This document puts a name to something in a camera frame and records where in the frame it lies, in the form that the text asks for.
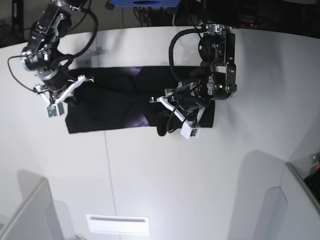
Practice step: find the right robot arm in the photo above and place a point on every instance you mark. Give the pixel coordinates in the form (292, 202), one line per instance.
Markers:
(41, 55)

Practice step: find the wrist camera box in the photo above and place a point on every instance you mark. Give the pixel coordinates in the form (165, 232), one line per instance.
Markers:
(188, 131)
(55, 110)

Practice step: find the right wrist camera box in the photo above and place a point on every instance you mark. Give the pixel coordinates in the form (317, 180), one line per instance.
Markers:
(55, 110)

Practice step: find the black T-shirt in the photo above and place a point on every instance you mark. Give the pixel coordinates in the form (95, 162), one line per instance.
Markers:
(119, 98)

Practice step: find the blue box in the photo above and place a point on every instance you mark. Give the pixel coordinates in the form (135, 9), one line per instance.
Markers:
(145, 3)

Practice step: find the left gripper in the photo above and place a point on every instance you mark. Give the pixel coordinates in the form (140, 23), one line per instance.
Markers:
(184, 98)

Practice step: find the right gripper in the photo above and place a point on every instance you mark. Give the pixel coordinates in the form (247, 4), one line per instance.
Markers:
(59, 83)

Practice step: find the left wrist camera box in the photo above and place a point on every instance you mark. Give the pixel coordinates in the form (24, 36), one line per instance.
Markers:
(188, 131)

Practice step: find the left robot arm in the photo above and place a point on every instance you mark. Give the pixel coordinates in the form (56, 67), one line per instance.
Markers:
(214, 22)

